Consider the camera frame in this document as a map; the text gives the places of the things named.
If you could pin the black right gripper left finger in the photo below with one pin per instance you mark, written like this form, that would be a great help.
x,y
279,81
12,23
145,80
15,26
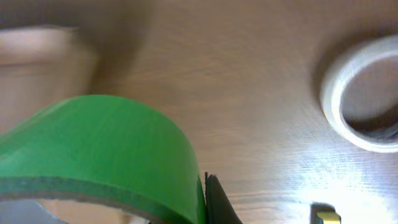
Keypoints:
x,y
26,212

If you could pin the open cardboard box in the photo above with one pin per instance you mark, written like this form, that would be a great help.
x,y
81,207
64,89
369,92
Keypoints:
x,y
41,65

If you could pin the green tape roll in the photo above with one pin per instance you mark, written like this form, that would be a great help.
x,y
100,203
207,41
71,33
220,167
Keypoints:
x,y
106,150

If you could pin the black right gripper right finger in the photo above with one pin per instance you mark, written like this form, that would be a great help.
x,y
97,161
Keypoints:
x,y
218,207

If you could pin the beige masking tape roll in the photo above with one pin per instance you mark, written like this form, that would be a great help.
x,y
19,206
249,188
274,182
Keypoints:
x,y
337,78

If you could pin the yellow highlighter marker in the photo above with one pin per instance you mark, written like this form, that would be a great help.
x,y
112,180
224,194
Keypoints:
x,y
327,218

